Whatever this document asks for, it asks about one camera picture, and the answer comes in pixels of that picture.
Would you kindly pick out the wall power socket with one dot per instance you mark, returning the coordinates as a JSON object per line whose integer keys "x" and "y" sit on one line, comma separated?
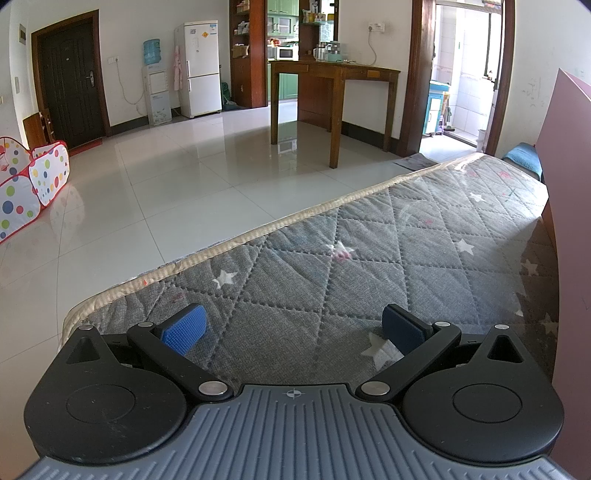
{"x": 376, "y": 26}

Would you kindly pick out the grey door mat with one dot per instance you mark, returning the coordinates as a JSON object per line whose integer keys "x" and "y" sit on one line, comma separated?
{"x": 415, "y": 163}

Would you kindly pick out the dark entrance door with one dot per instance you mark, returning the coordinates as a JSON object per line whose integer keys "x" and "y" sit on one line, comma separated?
{"x": 69, "y": 83}

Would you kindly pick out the white refrigerator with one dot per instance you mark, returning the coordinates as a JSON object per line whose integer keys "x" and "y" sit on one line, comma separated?
{"x": 199, "y": 69}

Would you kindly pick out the blue balcony cabinet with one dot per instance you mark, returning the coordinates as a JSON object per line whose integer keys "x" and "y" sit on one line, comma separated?
{"x": 438, "y": 108}

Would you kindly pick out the grey quilted star table cover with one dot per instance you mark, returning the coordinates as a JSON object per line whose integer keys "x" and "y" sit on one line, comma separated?
{"x": 369, "y": 240}

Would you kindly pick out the brown wooden table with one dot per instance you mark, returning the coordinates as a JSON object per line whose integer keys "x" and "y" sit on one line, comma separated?
{"x": 332, "y": 74}

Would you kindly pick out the blue padded stool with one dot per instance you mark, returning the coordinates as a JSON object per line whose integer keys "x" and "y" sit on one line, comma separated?
{"x": 524, "y": 157}

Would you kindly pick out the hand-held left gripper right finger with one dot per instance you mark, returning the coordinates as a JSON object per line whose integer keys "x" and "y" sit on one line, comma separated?
{"x": 402, "y": 330}

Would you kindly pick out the wooden shelf cabinet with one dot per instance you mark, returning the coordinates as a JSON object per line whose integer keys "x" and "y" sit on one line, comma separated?
{"x": 242, "y": 55}

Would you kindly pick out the pink hanging cloth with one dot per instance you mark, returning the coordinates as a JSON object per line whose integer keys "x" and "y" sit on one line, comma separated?
{"x": 178, "y": 69}

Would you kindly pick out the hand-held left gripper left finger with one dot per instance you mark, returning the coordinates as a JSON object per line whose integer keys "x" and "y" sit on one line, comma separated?
{"x": 184, "y": 328}

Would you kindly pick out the wooden door frame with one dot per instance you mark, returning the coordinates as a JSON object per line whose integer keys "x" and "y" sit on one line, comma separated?
{"x": 418, "y": 78}

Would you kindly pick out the white microwave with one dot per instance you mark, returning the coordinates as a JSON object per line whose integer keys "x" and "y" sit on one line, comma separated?
{"x": 286, "y": 53}

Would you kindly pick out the green kitchen cabinets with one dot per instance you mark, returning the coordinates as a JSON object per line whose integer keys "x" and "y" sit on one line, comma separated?
{"x": 284, "y": 27}

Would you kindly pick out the pink cardboard box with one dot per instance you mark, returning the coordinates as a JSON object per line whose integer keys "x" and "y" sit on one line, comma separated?
{"x": 570, "y": 161}

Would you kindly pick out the kettle set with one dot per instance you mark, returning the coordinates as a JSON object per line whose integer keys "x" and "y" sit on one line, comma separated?
{"x": 330, "y": 51}

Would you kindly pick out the polka dot play tent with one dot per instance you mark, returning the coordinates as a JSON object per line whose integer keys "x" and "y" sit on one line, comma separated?
{"x": 32, "y": 184}

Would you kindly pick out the white water dispenser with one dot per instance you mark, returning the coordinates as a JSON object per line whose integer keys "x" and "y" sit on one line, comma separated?
{"x": 157, "y": 87}

